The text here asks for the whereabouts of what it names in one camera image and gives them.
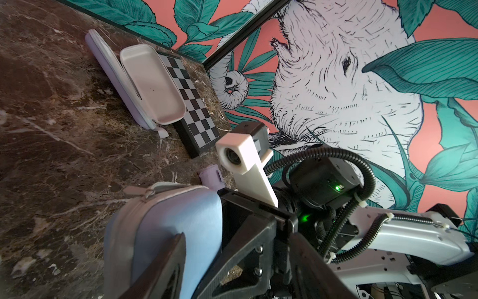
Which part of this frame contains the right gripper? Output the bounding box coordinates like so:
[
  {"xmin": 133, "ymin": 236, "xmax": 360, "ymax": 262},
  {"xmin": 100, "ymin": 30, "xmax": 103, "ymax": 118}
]
[{"xmin": 192, "ymin": 158, "xmax": 360, "ymax": 299}]

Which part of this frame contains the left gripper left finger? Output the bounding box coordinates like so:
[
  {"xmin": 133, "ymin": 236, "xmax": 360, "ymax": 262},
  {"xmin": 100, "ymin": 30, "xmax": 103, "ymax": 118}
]
[{"xmin": 120, "ymin": 233, "xmax": 186, "ymax": 299}]

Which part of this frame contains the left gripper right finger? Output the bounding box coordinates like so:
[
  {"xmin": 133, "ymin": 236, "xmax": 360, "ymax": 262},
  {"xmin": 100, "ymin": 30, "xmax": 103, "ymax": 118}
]
[{"xmin": 289, "ymin": 233, "xmax": 356, "ymax": 299}]

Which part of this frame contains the blue zippered umbrella case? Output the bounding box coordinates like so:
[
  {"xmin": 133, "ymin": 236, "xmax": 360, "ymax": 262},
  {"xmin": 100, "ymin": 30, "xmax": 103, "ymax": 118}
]
[{"xmin": 103, "ymin": 182, "xmax": 223, "ymax": 299}]

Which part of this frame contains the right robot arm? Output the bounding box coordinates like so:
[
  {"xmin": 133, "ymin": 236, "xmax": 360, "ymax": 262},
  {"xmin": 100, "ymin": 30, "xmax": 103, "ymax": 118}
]
[{"xmin": 193, "ymin": 158, "xmax": 478, "ymax": 299}]

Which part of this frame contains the purple folded umbrella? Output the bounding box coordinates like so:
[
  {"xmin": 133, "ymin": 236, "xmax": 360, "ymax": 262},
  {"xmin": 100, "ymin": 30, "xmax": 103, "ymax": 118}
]
[{"xmin": 199, "ymin": 164, "xmax": 226, "ymax": 192}]

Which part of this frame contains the purple zippered umbrella case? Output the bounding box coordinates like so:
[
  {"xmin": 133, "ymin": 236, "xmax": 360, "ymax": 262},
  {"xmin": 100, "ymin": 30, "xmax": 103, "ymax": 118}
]
[{"xmin": 85, "ymin": 29, "xmax": 186, "ymax": 138}]

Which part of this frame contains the checkered chess board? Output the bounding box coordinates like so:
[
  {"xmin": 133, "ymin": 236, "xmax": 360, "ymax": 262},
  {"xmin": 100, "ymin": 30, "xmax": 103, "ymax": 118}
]
[{"xmin": 159, "ymin": 54, "xmax": 220, "ymax": 158}]

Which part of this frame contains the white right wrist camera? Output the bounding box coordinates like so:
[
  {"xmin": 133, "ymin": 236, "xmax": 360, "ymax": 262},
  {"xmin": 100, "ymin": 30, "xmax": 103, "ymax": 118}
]
[{"xmin": 215, "ymin": 122, "xmax": 279, "ymax": 208}]

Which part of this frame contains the right black frame post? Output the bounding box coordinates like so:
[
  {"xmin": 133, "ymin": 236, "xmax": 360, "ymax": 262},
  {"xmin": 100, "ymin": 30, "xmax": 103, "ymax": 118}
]
[{"xmin": 202, "ymin": 0, "xmax": 290, "ymax": 71}]

